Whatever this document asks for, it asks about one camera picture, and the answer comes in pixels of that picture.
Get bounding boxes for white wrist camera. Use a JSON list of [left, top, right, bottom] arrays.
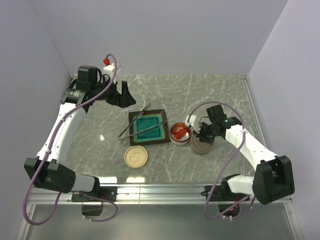
[[184, 115, 197, 128], [103, 58, 122, 78]]

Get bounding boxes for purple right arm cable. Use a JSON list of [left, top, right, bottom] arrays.
[[187, 101, 256, 221]]

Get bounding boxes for red sausage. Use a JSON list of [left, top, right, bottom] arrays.
[[174, 128, 188, 140]]

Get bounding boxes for brown round lid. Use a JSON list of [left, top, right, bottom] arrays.
[[189, 136, 215, 152]]

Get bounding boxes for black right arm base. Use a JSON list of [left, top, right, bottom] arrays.
[[210, 185, 246, 217]]

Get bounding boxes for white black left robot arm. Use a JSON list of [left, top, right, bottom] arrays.
[[24, 63, 136, 201]]

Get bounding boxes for cream round lid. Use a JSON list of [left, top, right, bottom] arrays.
[[124, 145, 148, 169]]

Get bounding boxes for steel serving tongs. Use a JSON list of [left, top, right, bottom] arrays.
[[117, 102, 167, 141]]

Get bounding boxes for aluminium rail frame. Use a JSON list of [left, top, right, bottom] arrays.
[[17, 183, 303, 240]]

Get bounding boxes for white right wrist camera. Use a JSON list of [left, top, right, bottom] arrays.
[[184, 115, 197, 128]]

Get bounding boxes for brown-rimmed steel container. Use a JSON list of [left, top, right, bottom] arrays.
[[189, 139, 214, 156]]

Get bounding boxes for teal square ceramic plate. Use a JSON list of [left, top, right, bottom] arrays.
[[129, 109, 170, 146]]

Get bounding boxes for orange shrimp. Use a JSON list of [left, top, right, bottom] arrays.
[[172, 125, 185, 134]]

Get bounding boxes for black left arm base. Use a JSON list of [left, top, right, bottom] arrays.
[[71, 186, 118, 217]]

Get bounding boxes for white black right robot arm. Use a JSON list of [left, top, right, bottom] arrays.
[[196, 104, 295, 205]]

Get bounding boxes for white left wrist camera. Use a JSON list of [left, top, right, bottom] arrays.
[[103, 58, 122, 78]]

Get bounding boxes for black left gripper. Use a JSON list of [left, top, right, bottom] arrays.
[[91, 75, 136, 108]]

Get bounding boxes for white red-rimmed steel container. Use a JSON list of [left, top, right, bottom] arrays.
[[169, 122, 192, 146]]

